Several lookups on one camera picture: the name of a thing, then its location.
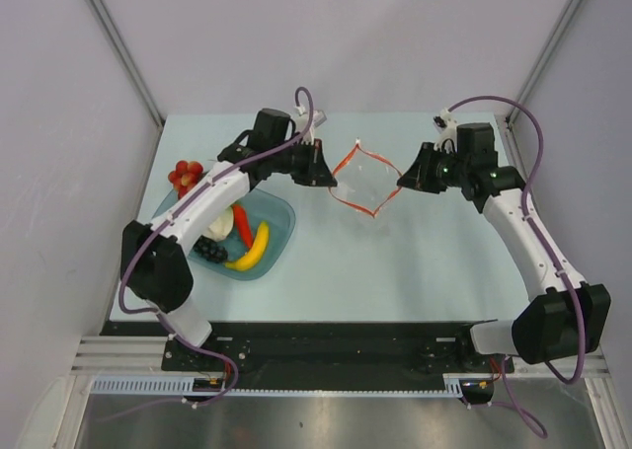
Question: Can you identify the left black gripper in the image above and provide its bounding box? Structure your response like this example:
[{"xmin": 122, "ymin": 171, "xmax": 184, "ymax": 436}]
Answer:
[{"xmin": 271, "ymin": 138, "xmax": 338, "ymax": 188}]

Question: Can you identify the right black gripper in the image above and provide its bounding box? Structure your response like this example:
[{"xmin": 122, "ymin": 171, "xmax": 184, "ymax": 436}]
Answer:
[{"xmin": 396, "ymin": 142, "xmax": 469, "ymax": 194}]

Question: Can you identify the clear zip bag red zipper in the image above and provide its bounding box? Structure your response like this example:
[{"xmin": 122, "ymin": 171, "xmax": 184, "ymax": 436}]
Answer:
[{"xmin": 328, "ymin": 138, "xmax": 402, "ymax": 219}]

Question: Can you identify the green white lettuce head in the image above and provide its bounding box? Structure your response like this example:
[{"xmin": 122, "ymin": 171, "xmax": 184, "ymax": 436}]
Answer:
[{"xmin": 203, "ymin": 207, "xmax": 234, "ymax": 242}]

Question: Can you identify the red cherry bunch with leaf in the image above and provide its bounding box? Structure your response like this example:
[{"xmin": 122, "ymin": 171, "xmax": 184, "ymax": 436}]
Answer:
[{"xmin": 167, "ymin": 160, "xmax": 203, "ymax": 199}]

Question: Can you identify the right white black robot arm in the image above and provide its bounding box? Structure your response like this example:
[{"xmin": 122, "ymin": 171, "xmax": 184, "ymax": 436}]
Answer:
[{"xmin": 397, "ymin": 118, "xmax": 611, "ymax": 371}]

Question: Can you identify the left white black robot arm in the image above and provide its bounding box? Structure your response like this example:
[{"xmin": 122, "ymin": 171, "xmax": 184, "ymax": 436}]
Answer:
[{"xmin": 119, "ymin": 106, "xmax": 337, "ymax": 370}]

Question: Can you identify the red orange carrot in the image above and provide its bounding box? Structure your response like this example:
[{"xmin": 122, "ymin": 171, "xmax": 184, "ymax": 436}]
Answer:
[{"xmin": 231, "ymin": 203, "xmax": 254, "ymax": 250}]

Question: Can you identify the yellow banana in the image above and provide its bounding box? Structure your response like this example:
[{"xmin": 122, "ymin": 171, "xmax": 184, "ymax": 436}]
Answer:
[{"xmin": 224, "ymin": 221, "xmax": 271, "ymax": 272}]

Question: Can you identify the dark purple grape bunch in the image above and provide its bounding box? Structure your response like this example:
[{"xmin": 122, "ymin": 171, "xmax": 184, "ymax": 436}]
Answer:
[{"xmin": 193, "ymin": 236, "xmax": 228, "ymax": 263}]

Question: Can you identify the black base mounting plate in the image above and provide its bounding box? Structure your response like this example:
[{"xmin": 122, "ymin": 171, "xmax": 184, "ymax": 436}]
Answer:
[{"xmin": 100, "ymin": 318, "xmax": 515, "ymax": 392}]

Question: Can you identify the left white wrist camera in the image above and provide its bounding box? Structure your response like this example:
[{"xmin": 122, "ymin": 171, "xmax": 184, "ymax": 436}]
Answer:
[{"xmin": 292, "ymin": 105, "xmax": 327, "ymax": 144}]

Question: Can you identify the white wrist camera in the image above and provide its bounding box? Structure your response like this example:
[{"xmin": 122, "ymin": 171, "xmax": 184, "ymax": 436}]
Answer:
[
  {"xmin": 292, "ymin": 105, "xmax": 327, "ymax": 144},
  {"xmin": 434, "ymin": 109, "xmax": 458, "ymax": 152}
]

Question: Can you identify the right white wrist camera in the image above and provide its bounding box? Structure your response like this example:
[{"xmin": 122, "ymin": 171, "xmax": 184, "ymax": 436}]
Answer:
[{"xmin": 434, "ymin": 109, "xmax": 458, "ymax": 152}]

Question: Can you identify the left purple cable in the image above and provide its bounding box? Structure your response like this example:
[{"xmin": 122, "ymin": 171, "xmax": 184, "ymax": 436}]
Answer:
[{"xmin": 93, "ymin": 86, "xmax": 316, "ymax": 423}]

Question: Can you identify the white slotted cable duct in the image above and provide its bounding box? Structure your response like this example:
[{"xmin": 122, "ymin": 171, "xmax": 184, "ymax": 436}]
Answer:
[{"xmin": 91, "ymin": 375, "xmax": 463, "ymax": 398}]

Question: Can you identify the right aluminium corner post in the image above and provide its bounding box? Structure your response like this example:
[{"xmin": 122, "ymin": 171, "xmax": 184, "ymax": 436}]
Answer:
[{"xmin": 513, "ymin": 0, "xmax": 588, "ymax": 106}]

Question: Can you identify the aluminium corner post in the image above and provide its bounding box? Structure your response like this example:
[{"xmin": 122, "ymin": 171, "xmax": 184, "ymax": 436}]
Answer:
[
  {"xmin": 513, "ymin": 0, "xmax": 588, "ymax": 106},
  {"xmin": 85, "ymin": 0, "xmax": 166, "ymax": 132}
]

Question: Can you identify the aluminium frame rail front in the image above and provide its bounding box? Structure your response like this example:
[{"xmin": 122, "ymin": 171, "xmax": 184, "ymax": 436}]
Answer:
[{"xmin": 71, "ymin": 336, "xmax": 611, "ymax": 379}]

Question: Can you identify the left aluminium corner post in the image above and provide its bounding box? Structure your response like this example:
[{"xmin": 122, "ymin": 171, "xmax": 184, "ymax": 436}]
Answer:
[{"xmin": 85, "ymin": 0, "xmax": 166, "ymax": 132}]

